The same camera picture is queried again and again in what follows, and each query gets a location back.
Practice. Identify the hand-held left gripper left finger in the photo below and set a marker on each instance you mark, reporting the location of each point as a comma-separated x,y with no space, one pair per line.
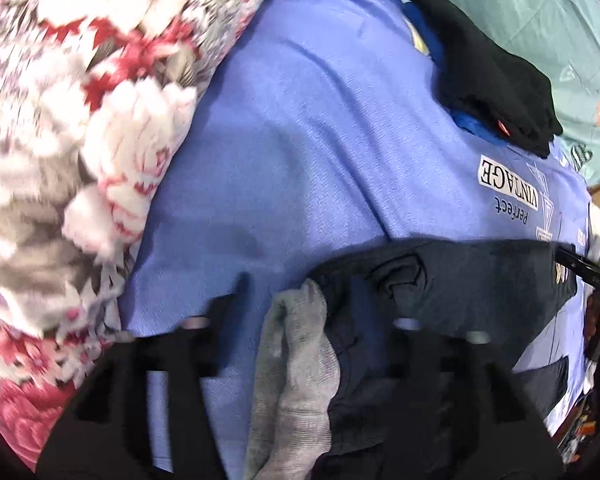
215,335

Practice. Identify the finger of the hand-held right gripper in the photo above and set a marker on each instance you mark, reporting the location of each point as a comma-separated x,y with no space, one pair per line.
587,272

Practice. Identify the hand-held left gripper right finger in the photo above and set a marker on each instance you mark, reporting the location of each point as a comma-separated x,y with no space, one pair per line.
422,360

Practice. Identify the dark navy pants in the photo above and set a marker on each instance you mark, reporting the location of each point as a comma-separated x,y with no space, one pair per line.
480,280

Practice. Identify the bright blue garment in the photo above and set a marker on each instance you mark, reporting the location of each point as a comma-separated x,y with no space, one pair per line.
472,125

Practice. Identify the blue printed bedsheet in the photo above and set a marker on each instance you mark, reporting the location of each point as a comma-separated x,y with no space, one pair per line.
320,135

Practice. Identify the black folded garment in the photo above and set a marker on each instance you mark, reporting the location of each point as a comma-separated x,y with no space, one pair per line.
485,70

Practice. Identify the floral fleece blanket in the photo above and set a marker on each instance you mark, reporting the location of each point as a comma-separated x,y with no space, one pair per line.
70,135

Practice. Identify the teal printed sheet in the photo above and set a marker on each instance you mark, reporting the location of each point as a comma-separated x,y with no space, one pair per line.
555,15

